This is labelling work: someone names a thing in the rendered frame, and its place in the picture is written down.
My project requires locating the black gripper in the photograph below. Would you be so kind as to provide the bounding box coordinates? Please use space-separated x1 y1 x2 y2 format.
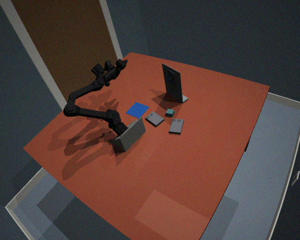
107 59 128 80

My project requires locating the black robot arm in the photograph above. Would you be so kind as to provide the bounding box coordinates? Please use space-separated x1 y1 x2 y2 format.
63 60 128 137

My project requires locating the blue square patch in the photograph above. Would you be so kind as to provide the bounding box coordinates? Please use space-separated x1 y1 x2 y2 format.
126 102 149 119

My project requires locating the small teal block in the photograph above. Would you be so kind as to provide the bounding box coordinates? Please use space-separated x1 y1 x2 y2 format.
166 109 175 117

